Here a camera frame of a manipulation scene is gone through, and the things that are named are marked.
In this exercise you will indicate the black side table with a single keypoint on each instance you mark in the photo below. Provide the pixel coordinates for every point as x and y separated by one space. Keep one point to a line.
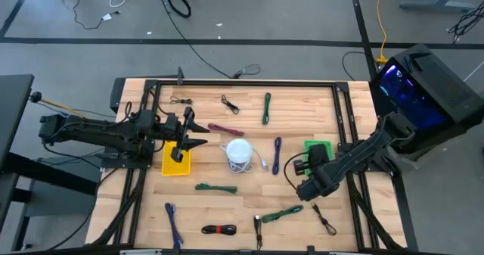
13 107

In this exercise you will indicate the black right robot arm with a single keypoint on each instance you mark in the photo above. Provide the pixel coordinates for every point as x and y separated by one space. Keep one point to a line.
355 156

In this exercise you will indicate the black aluminium table frame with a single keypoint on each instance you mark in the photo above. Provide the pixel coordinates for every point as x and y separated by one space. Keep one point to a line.
246 83

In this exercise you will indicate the small white adapter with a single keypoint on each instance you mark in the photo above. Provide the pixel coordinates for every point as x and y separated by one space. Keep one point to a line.
107 17

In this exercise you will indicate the small black clamp post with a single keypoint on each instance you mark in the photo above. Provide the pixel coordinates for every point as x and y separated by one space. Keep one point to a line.
180 75

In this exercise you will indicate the black computer tower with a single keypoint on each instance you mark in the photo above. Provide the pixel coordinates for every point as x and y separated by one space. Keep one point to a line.
446 81

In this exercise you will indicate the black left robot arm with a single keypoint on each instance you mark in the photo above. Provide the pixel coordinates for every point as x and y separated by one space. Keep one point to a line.
94 134

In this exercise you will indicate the yellow plastic basket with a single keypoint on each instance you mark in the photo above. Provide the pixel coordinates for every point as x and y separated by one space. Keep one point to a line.
168 168

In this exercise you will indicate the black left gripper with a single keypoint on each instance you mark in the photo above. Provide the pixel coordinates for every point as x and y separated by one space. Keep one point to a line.
177 154

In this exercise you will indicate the yellow stick with black knob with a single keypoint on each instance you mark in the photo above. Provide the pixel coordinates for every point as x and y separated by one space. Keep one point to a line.
35 96

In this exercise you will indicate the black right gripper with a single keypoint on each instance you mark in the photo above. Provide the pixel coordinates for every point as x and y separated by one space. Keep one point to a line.
319 154

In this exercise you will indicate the green plastic basket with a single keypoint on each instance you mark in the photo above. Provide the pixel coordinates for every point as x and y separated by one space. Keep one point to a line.
331 149

